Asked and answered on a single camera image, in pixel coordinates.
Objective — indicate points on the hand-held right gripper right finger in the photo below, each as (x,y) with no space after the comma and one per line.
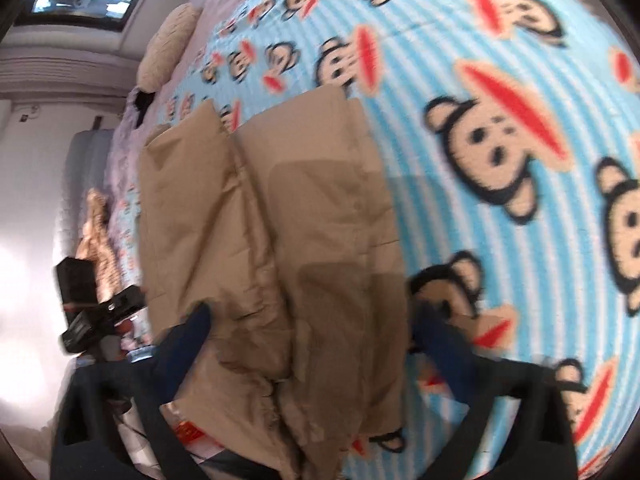
(440,340)

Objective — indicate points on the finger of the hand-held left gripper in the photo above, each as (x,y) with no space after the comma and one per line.
(107,312)

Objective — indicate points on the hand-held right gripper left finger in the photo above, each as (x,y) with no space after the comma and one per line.
(192,332)

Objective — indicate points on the tan padded jacket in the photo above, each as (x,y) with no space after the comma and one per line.
(280,220)

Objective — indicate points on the tan plush throw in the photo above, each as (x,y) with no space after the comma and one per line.
(97,245)

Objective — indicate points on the clear plastic bag red label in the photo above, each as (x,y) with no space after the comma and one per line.
(190,430)

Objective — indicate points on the small black cloth item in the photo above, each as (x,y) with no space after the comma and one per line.
(142,105)

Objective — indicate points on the cream fuzzy pillow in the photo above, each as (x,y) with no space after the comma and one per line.
(167,45)

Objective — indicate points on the striped monkey print blanket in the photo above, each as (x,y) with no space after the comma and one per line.
(500,85)

